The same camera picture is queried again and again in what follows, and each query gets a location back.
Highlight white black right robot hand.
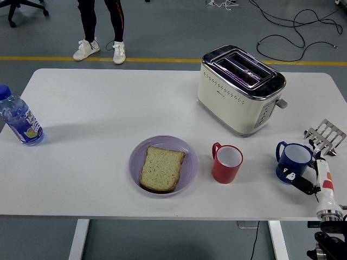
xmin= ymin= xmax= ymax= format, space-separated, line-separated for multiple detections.
xmin=279 ymin=138 xmax=344 ymax=215

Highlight blue cup with handle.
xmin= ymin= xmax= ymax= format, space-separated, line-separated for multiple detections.
xmin=275 ymin=141 xmax=314 ymax=185

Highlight slice of toast bread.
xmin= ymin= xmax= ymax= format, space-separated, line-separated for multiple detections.
xmin=139 ymin=145 xmax=187 ymax=194

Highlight metal toast rack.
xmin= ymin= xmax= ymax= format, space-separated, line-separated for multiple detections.
xmin=303 ymin=118 xmax=347 ymax=157

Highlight white table leg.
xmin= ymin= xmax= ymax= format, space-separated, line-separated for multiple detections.
xmin=268 ymin=220 xmax=290 ymax=260
xmin=68 ymin=218 xmax=91 ymax=260

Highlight cream and chrome toaster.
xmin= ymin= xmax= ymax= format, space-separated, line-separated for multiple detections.
xmin=196 ymin=44 xmax=288 ymax=138

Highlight purple round plate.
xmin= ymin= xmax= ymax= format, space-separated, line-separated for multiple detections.
xmin=128 ymin=135 xmax=198 ymax=199

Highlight person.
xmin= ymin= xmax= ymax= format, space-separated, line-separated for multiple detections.
xmin=72 ymin=0 xmax=127 ymax=65

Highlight water bottle with blue cap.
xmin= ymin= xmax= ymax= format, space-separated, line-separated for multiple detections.
xmin=0 ymin=84 xmax=45 ymax=147

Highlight black office chair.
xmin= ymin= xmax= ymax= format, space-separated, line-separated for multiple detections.
xmin=0 ymin=0 xmax=50 ymax=28

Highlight thin black hanging cable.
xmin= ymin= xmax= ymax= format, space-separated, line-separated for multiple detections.
xmin=249 ymin=220 xmax=260 ymax=260

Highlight red cup with handle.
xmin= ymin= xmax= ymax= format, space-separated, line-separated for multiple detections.
xmin=211 ymin=142 xmax=244 ymax=185

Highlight white cords on floor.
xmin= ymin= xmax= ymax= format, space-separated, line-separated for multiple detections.
xmin=204 ymin=0 xmax=239 ymax=11

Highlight thin black looped cable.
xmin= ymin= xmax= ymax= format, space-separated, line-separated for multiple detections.
xmin=92 ymin=37 xmax=118 ymax=52

